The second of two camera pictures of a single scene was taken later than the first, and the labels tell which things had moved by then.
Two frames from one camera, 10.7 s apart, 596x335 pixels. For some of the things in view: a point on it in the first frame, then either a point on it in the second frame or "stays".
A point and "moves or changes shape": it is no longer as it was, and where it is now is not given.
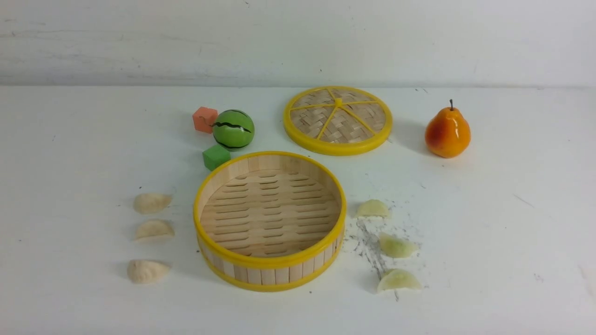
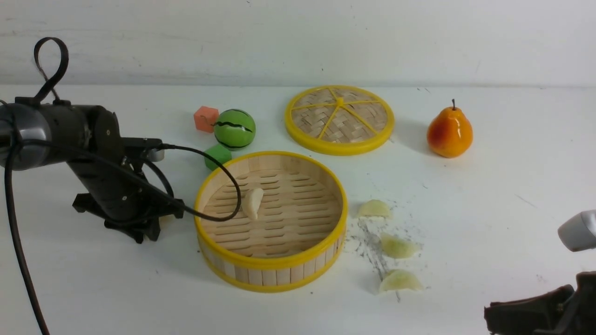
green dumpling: x=372 y=207 stays
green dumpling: x=398 y=278 stays
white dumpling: x=152 y=203 moves or changes shape
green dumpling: x=396 y=247 stays
